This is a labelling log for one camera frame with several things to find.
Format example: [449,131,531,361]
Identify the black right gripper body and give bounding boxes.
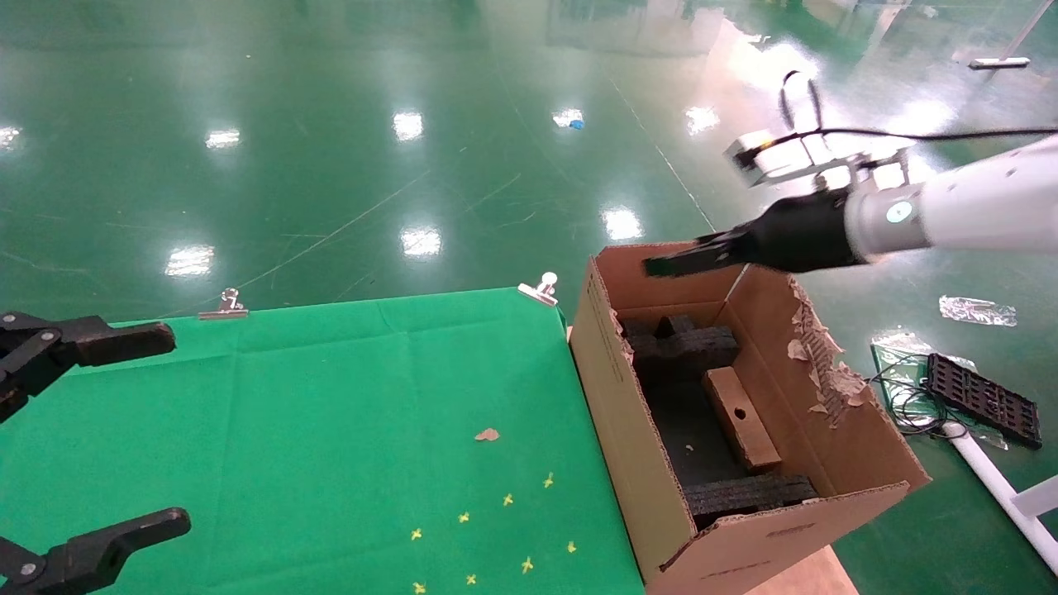
[726,194,866,275]

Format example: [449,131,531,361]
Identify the black foam carton liner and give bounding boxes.
[643,376,751,490]

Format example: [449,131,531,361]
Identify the black perforated plastic tray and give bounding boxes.
[923,353,1044,452]

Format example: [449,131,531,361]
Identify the crumpled clear plastic bag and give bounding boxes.
[939,295,1018,328]

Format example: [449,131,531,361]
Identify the green table cloth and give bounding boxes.
[0,287,646,595]

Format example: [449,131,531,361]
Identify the thin black coiled wire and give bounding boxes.
[866,354,953,439]

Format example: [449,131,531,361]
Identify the small taped cardboard box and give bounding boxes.
[703,366,784,474]

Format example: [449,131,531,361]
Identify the notched black foam block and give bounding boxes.
[620,314,741,386]

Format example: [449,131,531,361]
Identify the white pipe frame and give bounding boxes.
[942,421,1058,575]

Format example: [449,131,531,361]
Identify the clear bag with green print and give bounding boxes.
[870,328,1011,452]

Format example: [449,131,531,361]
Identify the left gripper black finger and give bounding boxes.
[0,507,192,595]
[0,312,176,422]

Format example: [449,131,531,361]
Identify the thick black sleeved cable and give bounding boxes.
[779,69,1058,143]

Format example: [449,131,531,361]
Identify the grey metal camera bracket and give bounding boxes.
[765,149,912,189]

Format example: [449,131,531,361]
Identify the silver binder clip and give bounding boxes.
[198,288,250,321]
[517,272,560,307]

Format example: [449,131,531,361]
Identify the large open cardboard carton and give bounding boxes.
[569,242,932,595]

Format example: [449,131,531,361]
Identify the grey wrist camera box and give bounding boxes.
[725,130,796,189]

